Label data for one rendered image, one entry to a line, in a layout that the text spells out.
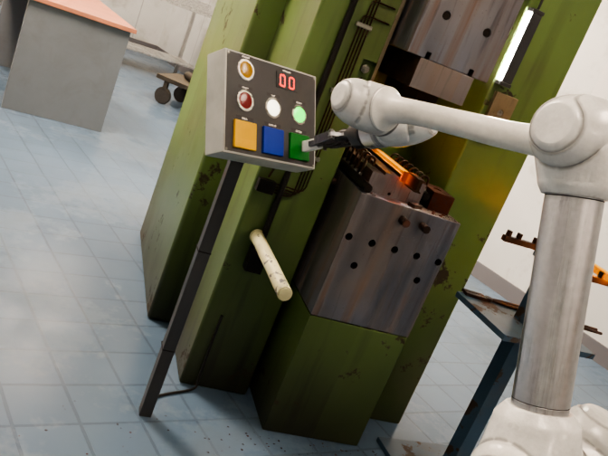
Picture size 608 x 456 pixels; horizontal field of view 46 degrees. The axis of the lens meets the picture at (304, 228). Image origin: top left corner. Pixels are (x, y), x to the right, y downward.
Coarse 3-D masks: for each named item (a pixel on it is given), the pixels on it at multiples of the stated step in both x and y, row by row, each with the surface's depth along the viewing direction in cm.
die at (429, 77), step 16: (384, 64) 244; (400, 64) 231; (416, 64) 220; (432, 64) 221; (400, 80) 228; (416, 80) 221; (432, 80) 223; (448, 80) 224; (464, 80) 225; (448, 96) 226; (464, 96) 227
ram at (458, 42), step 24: (408, 0) 226; (432, 0) 213; (456, 0) 215; (480, 0) 217; (504, 0) 219; (408, 24) 221; (432, 24) 216; (456, 24) 218; (480, 24) 220; (504, 24) 222; (408, 48) 217; (432, 48) 219; (456, 48) 221; (480, 48) 223; (480, 72) 226
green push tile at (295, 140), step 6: (294, 138) 201; (300, 138) 203; (306, 138) 205; (294, 144) 201; (300, 144) 203; (294, 150) 201; (300, 150) 203; (294, 156) 201; (300, 156) 203; (306, 156) 204
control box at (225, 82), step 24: (216, 72) 189; (240, 72) 190; (264, 72) 196; (288, 72) 202; (216, 96) 188; (264, 96) 196; (288, 96) 202; (312, 96) 209; (216, 120) 187; (264, 120) 195; (288, 120) 201; (312, 120) 208; (216, 144) 186; (288, 144) 201; (288, 168) 207; (312, 168) 207
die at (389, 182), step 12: (348, 156) 251; (360, 168) 239; (372, 168) 233; (384, 168) 236; (372, 180) 230; (384, 180) 231; (396, 180) 232; (384, 192) 233; (396, 192) 234; (408, 192) 235; (420, 192) 236
